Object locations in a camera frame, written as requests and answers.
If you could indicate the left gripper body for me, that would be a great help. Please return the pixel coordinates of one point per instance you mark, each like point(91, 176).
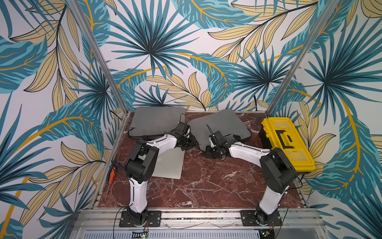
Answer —
point(188, 142)

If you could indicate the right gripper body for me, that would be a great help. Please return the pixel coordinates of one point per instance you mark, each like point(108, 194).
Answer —
point(215, 147)

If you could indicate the grey laptop sleeve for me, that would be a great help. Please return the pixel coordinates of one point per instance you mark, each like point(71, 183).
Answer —
point(225, 121)

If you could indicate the silver laptop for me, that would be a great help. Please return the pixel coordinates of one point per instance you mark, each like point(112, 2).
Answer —
point(170, 164)

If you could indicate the grey zippered laptop bag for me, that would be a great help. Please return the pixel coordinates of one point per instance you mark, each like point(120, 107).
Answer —
point(152, 122)

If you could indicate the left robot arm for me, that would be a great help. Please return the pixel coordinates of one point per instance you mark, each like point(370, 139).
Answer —
point(141, 164)

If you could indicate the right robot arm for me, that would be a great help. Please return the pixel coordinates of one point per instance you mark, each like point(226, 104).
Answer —
point(277, 169)

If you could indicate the yellow black toolbox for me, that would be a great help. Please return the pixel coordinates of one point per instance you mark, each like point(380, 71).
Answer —
point(281, 133)

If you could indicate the white ventilation grille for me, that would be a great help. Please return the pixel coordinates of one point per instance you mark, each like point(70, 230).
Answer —
point(174, 234)

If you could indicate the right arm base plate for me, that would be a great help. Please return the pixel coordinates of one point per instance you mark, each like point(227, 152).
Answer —
point(260, 218)

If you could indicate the orange handled screwdriver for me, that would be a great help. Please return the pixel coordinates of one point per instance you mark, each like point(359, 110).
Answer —
point(110, 178)

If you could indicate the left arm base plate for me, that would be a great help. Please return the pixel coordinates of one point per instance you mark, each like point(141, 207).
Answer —
point(130, 219)

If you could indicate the aluminium front rail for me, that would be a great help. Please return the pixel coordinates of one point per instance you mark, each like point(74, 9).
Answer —
point(171, 219)

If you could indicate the left aluminium frame post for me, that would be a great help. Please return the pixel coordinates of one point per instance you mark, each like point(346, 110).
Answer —
point(86, 28)

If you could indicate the aluminium frame post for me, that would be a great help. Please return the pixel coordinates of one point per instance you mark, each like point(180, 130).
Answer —
point(86, 28)
point(316, 30)

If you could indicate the right aluminium frame post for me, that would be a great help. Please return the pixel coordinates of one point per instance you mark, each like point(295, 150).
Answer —
point(316, 30)

